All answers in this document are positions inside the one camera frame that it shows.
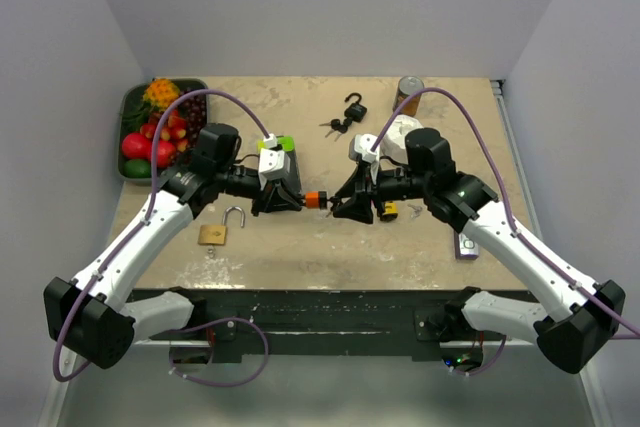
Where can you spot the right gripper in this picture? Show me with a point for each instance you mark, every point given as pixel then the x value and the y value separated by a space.
pixel 361 189

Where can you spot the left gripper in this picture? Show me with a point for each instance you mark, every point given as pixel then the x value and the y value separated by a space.
pixel 276 197

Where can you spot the yellow padlock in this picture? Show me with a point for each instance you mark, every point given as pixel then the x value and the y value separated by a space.
pixel 390 212

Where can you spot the orange padlock with keys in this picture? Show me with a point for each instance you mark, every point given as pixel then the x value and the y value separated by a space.
pixel 316 200

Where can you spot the silver keys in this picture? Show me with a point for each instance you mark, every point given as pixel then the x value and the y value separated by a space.
pixel 416 210

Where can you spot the black padlock with keys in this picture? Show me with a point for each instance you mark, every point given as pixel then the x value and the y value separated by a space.
pixel 354 112

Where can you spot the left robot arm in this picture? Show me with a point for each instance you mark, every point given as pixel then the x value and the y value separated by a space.
pixel 92 314

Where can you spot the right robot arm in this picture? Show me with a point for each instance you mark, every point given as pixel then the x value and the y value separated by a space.
pixel 572 316

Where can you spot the razor box green black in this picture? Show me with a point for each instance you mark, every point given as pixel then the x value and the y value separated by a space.
pixel 293 178

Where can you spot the white toilet paper roll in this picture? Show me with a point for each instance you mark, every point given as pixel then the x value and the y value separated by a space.
pixel 393 143

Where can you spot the brass padlock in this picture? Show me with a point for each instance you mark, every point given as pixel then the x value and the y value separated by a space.
pixel 212 236

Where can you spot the purple toothpaste box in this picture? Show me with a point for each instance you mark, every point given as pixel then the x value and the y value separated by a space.
pixel 465 249

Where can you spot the tin can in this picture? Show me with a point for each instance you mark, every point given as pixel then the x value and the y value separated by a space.
pixel 408 87

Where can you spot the fruit tray dark green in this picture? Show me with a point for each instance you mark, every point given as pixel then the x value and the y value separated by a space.
pixel 141 110

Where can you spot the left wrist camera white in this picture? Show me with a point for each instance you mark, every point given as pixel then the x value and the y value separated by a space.
pixel 274 162

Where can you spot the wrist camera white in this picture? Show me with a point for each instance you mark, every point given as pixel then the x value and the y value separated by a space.
pixel 361 148
pixel 274 162

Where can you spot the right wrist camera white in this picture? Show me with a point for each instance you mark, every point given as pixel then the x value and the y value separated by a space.
pixel 361 148

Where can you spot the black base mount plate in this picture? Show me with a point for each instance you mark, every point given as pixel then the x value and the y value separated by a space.
pixel 321 323

